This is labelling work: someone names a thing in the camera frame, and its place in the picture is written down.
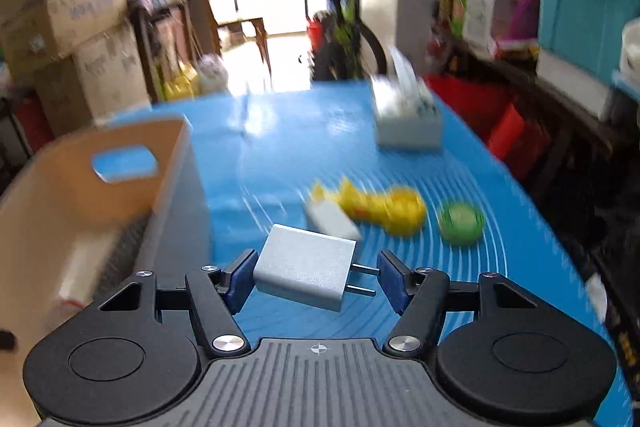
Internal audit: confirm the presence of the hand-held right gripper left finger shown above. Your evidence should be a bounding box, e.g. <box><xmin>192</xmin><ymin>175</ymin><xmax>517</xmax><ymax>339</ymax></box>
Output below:
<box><xmin>97</xmin><ymin>249</ymin><xmax>259</xmax><ymax>355</ymax></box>

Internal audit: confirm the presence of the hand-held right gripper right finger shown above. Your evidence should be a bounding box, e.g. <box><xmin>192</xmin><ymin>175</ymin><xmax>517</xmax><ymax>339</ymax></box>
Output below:
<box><xmin>376</xmin><ymin>249</ymin><xmax>540</xmax><ymax>355</ymax></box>

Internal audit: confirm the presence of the grey charger adapter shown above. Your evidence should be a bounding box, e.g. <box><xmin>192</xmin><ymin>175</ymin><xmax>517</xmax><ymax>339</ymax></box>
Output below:
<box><xmin>252</xmin><ymin>223</ymin><xmax>379</xmax><ymax>313</ymax></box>

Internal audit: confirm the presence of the beige plastic basket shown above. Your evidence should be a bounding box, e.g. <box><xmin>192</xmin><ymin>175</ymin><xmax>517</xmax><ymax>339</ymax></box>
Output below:
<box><xmin>0</xmin><ymin>117</ymin><xmax>212</xmax><ymax>427</ymax></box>

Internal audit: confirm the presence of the yellow tape measure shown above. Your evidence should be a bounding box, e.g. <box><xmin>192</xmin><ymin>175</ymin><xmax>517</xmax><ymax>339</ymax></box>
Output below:
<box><xmin>310</xmin><ymin>178</ymin><xmax>429</xmax><ymax>238</ymax></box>

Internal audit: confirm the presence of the white charger adapter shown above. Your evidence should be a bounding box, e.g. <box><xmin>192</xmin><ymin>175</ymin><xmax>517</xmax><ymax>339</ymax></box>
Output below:
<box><xmin>304</xmin><ymin>199</ymin><xmax>364</xmax><ymax>241</ymax></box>

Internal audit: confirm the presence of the blue silicone mat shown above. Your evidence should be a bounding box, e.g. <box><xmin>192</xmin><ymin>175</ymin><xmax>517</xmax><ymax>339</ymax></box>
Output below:
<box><xmin>115</xmin><ymin>79</ymin><xmax>632</xmax><ymax>427</ymax></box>

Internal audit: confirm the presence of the white tissue box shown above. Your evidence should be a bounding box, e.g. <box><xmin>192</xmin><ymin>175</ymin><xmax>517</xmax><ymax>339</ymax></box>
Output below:
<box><xmin>372</xmin><ymin>47</ymin><xmax>444</xmax><ymax>151</ymax></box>

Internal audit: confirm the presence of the red bag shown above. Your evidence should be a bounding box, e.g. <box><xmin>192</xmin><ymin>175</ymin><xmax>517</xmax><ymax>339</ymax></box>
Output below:
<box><xmin>425</xmin><ymin>74</ymin><xmax>547</xmax><ymax>178</ymax></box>

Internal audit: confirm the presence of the dark wooden bench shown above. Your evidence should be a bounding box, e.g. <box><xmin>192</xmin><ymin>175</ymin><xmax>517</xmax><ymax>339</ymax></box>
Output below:
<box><xmin>440</xmin><ymin>42</ymin><xmax>617</xmax><ymax>208</ymax></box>

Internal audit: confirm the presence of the green black bicycle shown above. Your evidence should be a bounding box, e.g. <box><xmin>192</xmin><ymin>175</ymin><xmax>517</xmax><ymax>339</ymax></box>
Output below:
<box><xmin>276</xmin><ymin>0</ymin><xmax>389</xmax><ymax>82</ymax></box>

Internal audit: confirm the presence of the large printed cardboard box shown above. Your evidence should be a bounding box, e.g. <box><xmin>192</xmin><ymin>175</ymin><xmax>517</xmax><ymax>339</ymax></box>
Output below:
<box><xmin>34</xmin><ymin>19</ymin><xmax>154</xmax><ymax>128</ymax></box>

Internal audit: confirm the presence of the wooden chair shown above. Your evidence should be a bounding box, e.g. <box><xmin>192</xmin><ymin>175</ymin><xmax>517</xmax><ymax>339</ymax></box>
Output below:
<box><xmin>191</xmin><ymin>0</ymin><xmax>274</xmax><ymax>78</ymax></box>

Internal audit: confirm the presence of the white foam box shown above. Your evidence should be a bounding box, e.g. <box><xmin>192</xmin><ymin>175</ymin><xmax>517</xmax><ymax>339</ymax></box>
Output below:
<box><xmin>536</xmin><ymin>49</ymin><xmax>617</xmax><ymax>121</ymax></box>

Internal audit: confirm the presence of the green white carton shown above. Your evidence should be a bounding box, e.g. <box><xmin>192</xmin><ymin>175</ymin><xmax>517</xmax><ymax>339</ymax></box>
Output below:
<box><xmin>462</xmin><ymin>0</ymin><xmax>497</xmax><ymax>56</ymax></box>

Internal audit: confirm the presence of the open cardboard box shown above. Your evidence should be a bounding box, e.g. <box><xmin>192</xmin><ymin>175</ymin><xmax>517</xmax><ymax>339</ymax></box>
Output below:
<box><xmin>0</xmin><ymin>0</ymin><xmax>129</xmax><ymax>64</ymax></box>

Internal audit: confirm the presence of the teal storage bin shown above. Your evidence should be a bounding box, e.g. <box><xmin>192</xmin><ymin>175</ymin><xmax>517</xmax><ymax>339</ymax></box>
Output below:
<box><xmin>536</xmin><ymin>0</ymin><xmax>640</xmax><ymax>78</ymax></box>

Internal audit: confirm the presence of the crumpled white plastic bag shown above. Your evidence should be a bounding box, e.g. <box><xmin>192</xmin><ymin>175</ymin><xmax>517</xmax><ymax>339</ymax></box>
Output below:
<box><xmin>620</xmin><ymin>19</ymin><xmax>640</xmax><ymax>76</ymax></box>

